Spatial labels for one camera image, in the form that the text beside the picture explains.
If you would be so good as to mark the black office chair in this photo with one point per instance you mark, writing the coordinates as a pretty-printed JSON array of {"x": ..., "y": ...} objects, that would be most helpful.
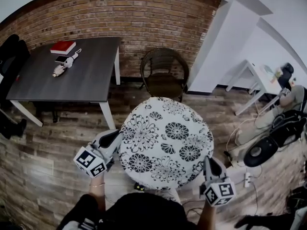
[
  {"x": 285, "y": 73},
  {"x": 13, "y": 56}
]

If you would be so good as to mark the person's white patterned trousers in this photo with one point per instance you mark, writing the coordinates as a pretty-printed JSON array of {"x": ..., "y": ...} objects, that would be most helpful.
[{"x": 171, "y": 195}]

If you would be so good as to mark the person's black shirt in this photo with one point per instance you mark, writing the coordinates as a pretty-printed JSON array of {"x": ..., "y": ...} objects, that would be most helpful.
[{"x": 144, "y": 212}]

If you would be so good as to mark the smartphone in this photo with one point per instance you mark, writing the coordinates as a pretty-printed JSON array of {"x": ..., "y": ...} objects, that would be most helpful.
[{"x": 61, "y": 59}]

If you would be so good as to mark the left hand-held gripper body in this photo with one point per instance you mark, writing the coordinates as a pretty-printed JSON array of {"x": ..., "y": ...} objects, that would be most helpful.
[{"x": 88, "y": 162}]

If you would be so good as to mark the dark grey table white legs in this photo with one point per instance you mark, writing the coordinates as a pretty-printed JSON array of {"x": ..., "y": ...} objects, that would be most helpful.
[{"x": 72, "y": 75}]

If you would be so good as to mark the white folded umbrella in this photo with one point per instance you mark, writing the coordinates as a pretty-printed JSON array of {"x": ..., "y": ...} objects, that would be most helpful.
[{"x": 63, "y": 66}]

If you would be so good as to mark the white floral round cushion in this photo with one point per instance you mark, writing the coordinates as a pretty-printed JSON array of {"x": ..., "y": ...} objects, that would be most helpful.
[{"x": 168, "y": 140}]

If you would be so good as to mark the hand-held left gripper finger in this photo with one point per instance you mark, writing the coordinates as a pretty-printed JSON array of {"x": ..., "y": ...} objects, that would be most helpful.
[{"x": 119, "y": 144}]

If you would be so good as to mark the white power strip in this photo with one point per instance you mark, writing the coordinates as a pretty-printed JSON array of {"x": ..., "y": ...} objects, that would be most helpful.
[{"x": 247, "y": 179}]

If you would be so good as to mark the person's right forearm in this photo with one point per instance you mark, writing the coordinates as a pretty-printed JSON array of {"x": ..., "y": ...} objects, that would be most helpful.
[{"x": 207, "y": 217}]

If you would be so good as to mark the brown wicker chair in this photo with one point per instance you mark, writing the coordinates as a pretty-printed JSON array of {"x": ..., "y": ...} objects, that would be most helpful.
[{"x": 165, "y": 80}]

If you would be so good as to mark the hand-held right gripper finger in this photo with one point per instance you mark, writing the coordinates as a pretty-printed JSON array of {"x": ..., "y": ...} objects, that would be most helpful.
[{"x": 208, "y": 165}]

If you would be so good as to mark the red book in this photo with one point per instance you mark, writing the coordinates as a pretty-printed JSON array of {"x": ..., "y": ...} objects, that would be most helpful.
[{"x": 62, "y": 46}]

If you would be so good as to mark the person's left forearm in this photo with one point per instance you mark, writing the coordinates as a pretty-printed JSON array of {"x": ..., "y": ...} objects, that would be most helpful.
[{"x": 97, "y": 195}]

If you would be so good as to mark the white desk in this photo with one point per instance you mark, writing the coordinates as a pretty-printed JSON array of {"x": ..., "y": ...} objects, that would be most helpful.
[{"x": 261, "y": 80}]

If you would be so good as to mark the person's left black shoe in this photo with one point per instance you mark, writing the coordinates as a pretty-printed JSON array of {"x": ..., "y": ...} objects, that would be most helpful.
[{"x": 139, "y": 187}]

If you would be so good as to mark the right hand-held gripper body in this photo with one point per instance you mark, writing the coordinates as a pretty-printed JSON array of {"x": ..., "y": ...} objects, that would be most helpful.
[{"x": 219, "y": 193}]

